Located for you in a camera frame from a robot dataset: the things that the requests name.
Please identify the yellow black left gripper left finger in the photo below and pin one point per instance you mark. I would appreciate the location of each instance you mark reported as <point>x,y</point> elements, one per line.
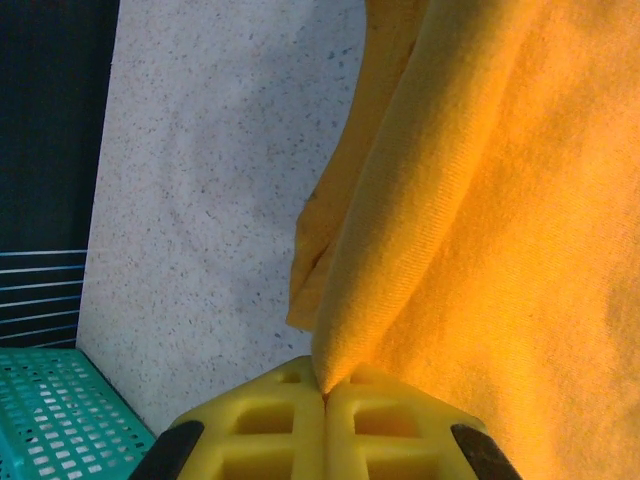
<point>300,440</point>

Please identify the orange t-shirt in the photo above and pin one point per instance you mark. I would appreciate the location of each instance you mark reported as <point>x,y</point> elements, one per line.
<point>500,200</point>

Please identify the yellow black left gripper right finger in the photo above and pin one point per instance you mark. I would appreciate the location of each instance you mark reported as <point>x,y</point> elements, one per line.
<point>345,440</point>

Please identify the teal plastic basket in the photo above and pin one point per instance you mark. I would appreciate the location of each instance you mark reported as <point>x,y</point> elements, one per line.
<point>50,425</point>

